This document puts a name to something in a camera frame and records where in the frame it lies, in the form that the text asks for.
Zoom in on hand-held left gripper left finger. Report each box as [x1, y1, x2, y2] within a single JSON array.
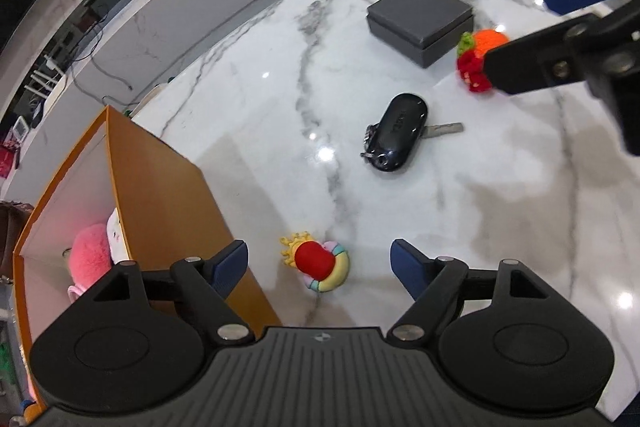
[[82, 239, 256, 343]]

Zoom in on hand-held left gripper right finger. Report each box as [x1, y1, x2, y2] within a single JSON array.
[[385, 238, 556, 343]]

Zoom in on red and orange crochet toy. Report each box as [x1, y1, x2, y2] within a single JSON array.
[[455, 28, 511, 96]]

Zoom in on rainbow plush toy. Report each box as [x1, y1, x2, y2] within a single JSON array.
[[278, 231, 351, 294]]

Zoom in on orange cardboard box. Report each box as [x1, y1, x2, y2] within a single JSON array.
[[12, 105, 284, 414]]

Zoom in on white floral plush toy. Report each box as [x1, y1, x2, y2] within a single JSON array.
[[104, 207, 126, 264]]

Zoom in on white marble desktop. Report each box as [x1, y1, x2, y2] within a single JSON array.
[[127, 0, 640, 424]]

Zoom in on dark grey square box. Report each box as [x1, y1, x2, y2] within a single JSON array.
[[366, 0, 475, 69]]

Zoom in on black key case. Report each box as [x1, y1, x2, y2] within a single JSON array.
[[359, 92, 465, 173]]

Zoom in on pink fluffy plush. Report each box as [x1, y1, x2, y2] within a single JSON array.
[[67, 222, 112, 303]]

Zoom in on brown bag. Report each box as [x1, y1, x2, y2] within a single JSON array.
[[0, 201, 34, 279]]

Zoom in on red box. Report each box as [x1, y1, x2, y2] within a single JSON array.
[[0, 141, 21, 180]]

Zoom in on white router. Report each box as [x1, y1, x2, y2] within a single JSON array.
[[24, 54, 66, 100]]

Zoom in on black cable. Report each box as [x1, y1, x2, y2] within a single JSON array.
[[69, 14, 134, 106]]

